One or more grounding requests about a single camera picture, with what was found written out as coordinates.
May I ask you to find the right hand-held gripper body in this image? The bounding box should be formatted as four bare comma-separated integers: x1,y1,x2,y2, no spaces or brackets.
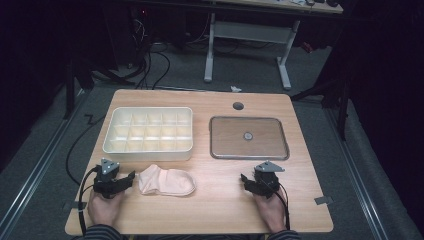
251,160,286,200

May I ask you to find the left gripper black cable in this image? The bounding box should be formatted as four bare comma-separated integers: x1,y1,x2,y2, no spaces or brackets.
77,165,102,237

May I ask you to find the cream divided storage box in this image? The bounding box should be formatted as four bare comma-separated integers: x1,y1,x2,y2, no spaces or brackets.
102,106,194,163

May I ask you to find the black metal stand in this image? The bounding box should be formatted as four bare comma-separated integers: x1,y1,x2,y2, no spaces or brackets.
62,58,136,121
289,74,352,142

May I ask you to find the person's left hand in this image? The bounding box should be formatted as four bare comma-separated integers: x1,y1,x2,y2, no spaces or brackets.
87,189,126,228

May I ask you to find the shiny metal tray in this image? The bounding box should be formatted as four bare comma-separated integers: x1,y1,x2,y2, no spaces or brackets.
208,115,291,161

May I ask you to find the black floor cable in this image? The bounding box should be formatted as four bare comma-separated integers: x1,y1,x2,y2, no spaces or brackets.
65,113,107,186

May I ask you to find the wooden desk with white frame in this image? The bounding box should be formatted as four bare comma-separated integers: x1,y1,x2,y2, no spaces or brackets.
202,0,345,91

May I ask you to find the grey tape piece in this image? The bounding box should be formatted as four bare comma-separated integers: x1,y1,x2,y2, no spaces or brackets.
313,195,334,206
62,200,88,212

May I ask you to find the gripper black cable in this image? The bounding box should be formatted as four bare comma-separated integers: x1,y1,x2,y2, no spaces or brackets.
263,178,291,232
77,165,102,237

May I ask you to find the person's right hand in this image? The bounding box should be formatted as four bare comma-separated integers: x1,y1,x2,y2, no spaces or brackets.
253,191,288,234

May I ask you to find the pale pink sock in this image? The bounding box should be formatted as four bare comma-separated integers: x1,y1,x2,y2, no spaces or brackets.
137,163,197,197

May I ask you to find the metal floor rail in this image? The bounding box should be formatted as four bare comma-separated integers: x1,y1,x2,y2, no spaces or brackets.
323,106,390,240
0,89,88,236

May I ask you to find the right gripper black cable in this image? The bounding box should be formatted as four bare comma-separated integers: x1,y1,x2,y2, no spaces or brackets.
263,178,291,232

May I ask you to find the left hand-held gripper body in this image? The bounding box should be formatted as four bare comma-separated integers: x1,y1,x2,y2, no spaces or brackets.
92,158,126,200

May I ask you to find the bundle of black cables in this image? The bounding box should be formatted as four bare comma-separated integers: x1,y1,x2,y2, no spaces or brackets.
124,16,172,91

